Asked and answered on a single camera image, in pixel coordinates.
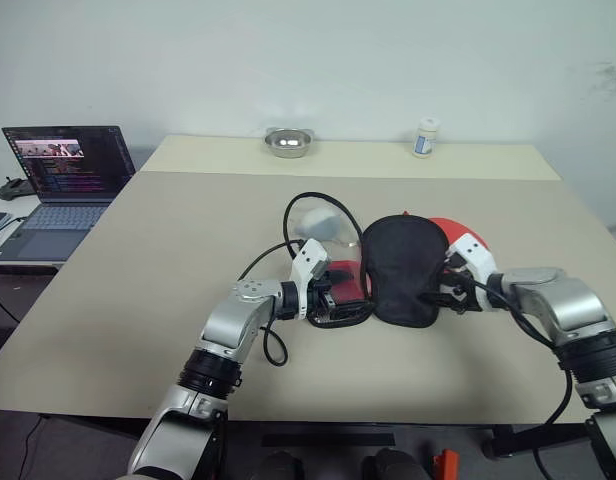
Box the red table tennis paddle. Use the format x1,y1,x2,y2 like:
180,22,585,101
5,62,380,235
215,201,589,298
427,215,492,257

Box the white plastic bottle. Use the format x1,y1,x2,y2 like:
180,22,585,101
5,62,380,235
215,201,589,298
411,115,442,161

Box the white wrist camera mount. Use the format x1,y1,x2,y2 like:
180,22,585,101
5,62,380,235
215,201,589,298
289,238,334,322
444,234,500,312

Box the dark rounded shape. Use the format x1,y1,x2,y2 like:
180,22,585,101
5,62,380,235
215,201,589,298
362,447,432,480

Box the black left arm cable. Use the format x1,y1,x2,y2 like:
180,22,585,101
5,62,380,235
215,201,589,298
236,238,305,369

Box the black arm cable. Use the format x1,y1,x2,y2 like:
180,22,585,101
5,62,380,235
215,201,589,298
466,278,575,480
236,238,305,369

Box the orange plastic object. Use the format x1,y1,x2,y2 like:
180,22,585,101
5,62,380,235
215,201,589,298
431,448,460,480

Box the black table foot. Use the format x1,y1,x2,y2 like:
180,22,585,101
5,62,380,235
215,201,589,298
481,424,532,459

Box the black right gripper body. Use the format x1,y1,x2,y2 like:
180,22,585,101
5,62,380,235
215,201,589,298
437,266,483,316

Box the black and clear paddle case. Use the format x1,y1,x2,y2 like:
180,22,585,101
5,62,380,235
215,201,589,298
284,191,451,330

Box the grey open laptop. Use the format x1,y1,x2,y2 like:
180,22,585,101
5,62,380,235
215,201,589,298
1,125,137,263

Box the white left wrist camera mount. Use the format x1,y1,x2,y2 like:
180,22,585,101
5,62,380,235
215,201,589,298
289,238,334,322

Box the stainless steel bowl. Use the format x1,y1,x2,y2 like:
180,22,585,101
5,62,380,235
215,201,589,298
262,126,316,161

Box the dark handheld controller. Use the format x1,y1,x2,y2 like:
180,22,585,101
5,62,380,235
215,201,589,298
0,175,38,202

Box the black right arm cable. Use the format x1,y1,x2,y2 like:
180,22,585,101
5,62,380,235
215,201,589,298
466,278,575,480

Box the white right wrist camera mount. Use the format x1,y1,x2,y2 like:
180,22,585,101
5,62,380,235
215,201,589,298
444,234,500,312

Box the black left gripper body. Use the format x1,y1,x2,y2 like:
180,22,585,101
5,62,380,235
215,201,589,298
306,269,340,322

